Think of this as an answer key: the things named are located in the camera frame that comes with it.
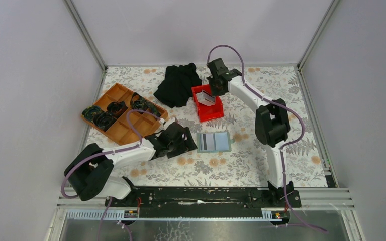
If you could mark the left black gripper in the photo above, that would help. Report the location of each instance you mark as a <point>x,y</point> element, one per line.
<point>186,146</point>

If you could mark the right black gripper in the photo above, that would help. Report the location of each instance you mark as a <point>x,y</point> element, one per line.
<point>214,93</point>

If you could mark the credit cards stack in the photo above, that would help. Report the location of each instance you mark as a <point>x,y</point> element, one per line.
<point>205,98</point>

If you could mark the white card with black stripe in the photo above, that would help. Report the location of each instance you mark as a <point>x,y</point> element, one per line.
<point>208,142</point>

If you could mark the wooden divided organizer tray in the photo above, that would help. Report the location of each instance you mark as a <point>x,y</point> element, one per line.
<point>116,101</point>

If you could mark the red plastic bin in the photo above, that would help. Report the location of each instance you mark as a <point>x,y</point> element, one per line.
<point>208,107</point>

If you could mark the grey-green card holder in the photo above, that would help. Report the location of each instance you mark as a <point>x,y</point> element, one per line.
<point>223,142</point>

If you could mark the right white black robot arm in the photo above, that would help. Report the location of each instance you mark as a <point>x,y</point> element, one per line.
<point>271,122</point>

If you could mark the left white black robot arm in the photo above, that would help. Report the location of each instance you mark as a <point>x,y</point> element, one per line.
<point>89,173</point>

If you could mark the black cloth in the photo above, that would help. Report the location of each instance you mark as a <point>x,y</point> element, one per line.
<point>175,89</point>

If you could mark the rolled dark patterned tie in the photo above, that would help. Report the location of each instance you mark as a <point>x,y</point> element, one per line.
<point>90,112</point>

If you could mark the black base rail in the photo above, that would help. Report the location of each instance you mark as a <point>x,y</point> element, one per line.
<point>201,202</point>

